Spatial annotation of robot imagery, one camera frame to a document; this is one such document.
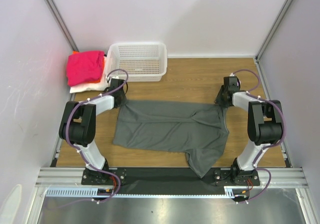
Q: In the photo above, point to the white folded t shirt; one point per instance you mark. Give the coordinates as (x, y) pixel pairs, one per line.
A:
(100, 86)

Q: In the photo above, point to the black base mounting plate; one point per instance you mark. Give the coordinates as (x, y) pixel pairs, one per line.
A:
(180, 181)

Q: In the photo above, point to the aluminium frame post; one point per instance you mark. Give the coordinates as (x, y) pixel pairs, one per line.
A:
(284, 9)
(61, 24)

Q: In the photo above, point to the grey t shirt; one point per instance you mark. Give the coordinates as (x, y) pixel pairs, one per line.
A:
(196, 129)

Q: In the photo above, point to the orange folded t shirt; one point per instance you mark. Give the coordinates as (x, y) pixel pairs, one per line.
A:
(101, 70)

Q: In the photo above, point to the white perforated plastic basket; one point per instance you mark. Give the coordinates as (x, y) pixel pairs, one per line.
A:
(142, 61)

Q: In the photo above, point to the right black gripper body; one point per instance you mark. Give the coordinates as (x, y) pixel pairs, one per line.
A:
(219, 101)

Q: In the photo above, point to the pink folded t shirt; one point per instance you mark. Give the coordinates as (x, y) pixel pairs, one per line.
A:
(85, 67)

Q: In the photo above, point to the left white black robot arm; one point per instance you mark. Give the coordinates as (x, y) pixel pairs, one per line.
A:
(78, 127)

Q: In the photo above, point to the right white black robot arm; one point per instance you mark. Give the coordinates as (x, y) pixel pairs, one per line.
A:
(265, 128)

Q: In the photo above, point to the left aluminium frame post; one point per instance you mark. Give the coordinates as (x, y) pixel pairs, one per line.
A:
(61, 24)

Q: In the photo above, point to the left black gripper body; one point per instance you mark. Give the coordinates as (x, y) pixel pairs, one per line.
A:
(123, 99)

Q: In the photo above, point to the aluminium front rail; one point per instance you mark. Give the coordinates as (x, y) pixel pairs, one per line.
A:
(71, 177)

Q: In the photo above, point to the right aluminium frame post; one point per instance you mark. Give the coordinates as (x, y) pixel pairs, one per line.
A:
(284, 9)

